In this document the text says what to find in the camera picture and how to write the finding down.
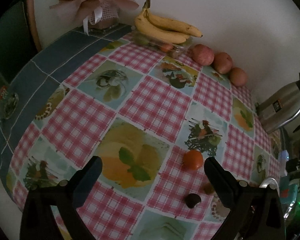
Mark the glass fruit bowl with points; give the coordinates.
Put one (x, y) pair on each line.
(180, 50)

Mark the dark purple fruit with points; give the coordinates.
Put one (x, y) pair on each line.
(192, 200)

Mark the small orange fruit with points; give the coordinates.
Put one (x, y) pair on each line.
(166, 47)

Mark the white device with blue light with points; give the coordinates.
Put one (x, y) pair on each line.
(283, 156)

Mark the teal box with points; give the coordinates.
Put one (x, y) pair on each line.
(288, 192)

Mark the brown kiwi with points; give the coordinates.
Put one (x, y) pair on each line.
(208, 188)

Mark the small brown fruit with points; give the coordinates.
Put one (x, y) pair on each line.
(175, 54)

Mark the red checked printed tablecloth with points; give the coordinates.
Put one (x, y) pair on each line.
(152, 100)

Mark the small green fruit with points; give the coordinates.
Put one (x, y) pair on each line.
(142, 40)

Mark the red apple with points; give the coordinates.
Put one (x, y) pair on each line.
(203, 55)
(222, 63)
(238, 77)

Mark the glass jar with burlap wrap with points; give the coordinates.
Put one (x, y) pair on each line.
(107, 17)

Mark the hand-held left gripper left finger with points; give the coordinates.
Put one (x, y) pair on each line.
(82, 190)

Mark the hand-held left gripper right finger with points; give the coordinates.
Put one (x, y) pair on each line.
(222, 190)

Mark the clear glass mug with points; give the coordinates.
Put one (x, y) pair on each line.
(7, 97)

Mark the stainless steel thermos jug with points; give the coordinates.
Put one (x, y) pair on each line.
(280, 107)

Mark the orange tangerine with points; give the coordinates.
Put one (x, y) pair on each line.
(193, 160)

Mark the black box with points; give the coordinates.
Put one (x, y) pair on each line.
(293, 165)

